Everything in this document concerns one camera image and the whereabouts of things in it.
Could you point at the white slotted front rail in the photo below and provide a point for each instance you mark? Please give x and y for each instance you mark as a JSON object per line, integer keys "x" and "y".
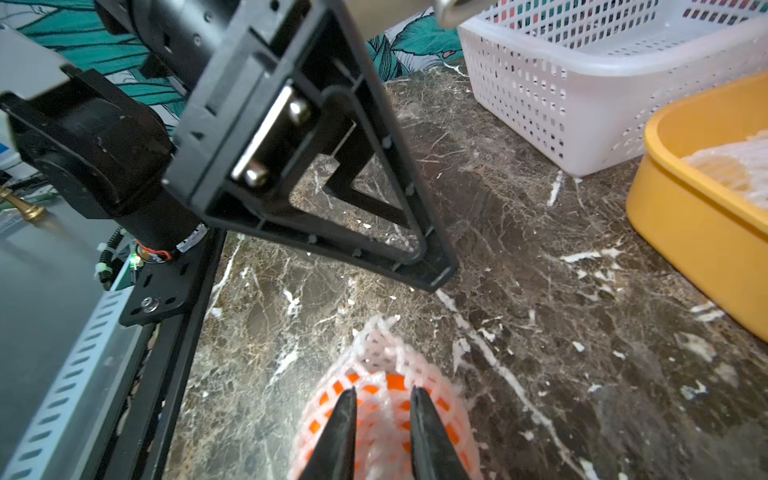
{"x": 62, "y": 434}

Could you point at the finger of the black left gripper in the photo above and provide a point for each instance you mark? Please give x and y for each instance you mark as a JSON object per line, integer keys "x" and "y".
{"x": 375, "y": 173}

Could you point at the netted orange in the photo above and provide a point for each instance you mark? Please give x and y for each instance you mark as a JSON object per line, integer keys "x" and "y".
{"x": 383, "y": 369}

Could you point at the yellow plastic tub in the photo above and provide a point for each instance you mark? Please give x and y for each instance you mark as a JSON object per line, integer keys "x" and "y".
{"x": 710, "y": 234}

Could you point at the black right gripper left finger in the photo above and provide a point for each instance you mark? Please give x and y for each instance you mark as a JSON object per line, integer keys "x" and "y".
{"x": 334, "y": 454}

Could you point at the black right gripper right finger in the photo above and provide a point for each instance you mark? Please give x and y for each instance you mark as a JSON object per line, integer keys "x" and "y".
{"x": 433, "y": 456}

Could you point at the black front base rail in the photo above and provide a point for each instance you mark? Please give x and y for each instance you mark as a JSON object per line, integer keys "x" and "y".
{"x": 167, "y": 306}

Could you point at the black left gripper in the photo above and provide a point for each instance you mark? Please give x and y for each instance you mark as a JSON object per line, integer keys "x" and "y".
{"x": 249, "y": 107}

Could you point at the white plastic perforated basket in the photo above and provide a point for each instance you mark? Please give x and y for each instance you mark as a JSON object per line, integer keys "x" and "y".
{"x": 579, "y": 80}

